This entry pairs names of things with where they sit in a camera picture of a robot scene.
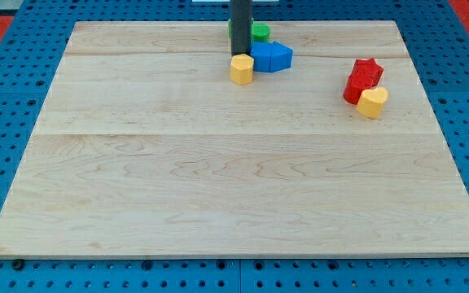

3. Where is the red star block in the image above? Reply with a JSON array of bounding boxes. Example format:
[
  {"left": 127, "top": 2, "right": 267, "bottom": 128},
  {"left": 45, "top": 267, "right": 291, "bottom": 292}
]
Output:
[{"left": 351, "top": 58, "right": 384, "bottom": 86}]

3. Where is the green circle block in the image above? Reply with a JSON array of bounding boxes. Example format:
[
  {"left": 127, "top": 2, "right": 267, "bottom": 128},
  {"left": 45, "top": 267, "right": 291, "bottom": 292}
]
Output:
[{"left": 252, "top": 23, "right": 271, "bottom": 42}]

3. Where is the blue pentagon block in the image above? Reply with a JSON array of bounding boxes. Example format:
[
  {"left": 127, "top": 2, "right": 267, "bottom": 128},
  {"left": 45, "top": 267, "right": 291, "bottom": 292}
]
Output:
[{"left": 270, "top": 42, "right": 293, "bottom": 72}]

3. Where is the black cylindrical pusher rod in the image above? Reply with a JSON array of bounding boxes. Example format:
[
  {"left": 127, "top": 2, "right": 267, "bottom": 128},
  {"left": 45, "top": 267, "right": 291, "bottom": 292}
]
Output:
[{"left": 230, "top": 0, "right": 252, "bottom": 55}]

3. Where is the light wooden board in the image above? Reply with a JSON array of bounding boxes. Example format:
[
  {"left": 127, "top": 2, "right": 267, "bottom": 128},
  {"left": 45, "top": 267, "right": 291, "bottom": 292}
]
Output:
[{"left": 0, "top": 21, "right": 469, "bottom": 260}]

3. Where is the yellow heart block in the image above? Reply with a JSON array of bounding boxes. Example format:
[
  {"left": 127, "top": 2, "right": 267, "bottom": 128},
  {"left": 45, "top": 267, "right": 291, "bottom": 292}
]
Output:
[{"left": 356, "top": 87, "right": 388, "bottom": 119}]

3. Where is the green block behind rod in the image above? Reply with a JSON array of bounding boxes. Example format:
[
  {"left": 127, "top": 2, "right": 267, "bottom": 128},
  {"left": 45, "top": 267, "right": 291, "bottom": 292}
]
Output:
[{"left": 228, "top": 18, "right": 254, "bottom": 38}]

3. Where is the yellow hexagon block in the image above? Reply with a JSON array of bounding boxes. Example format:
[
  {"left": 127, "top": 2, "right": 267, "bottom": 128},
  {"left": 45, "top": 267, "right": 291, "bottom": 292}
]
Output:
[{"left": 230, "top": 54, "right": 254, "bottom": 85}]

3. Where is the red round block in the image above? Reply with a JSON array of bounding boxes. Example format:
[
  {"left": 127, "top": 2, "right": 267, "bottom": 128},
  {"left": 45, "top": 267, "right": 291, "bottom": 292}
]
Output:
[{"left": 343, "top": 75, "right": 373, "bottom": 105}]

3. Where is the blue cube block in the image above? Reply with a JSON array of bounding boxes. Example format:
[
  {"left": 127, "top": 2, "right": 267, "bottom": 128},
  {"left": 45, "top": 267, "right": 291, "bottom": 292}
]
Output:
[{"left": 250, "top": 42, "right": 272, "bottom": 72}]

